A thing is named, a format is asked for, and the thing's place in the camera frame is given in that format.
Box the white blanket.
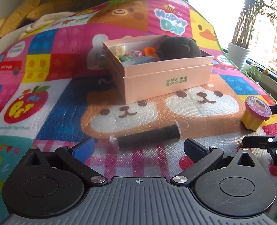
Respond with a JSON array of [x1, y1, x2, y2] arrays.
[[19, 11, 78, 38]]

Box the colourful cartoon play mat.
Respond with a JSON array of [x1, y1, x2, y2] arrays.
[[0, 0, 273, 223]]

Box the black roll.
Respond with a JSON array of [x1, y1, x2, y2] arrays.
[[109, 120, 189, 150]]

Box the small potted plant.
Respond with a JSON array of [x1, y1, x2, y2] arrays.
[[245, 63, 261, 82]]

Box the yellow cushion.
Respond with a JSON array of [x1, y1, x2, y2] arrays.
[[26, 0, 81, 21], [0, 0, 41, 38]]

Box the yellow cup purple lid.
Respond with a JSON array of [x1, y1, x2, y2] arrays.
[[241, 95, 272, 132]]

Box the pink cardboard box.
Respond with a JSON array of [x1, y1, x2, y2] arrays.
[[103, 35, 213, 104]]

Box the potted palm white pot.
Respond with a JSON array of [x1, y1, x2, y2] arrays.
[[227, 0, 277, 71]]

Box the black plush cat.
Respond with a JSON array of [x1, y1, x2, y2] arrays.
[[157, 36, 201, 60]]

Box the orange knitted toy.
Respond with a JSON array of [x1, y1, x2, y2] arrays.
[[144, 47, 160, 60]]

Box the blue white tissue pack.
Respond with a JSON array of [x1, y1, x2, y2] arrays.
[[121, 56, 159, 67]]

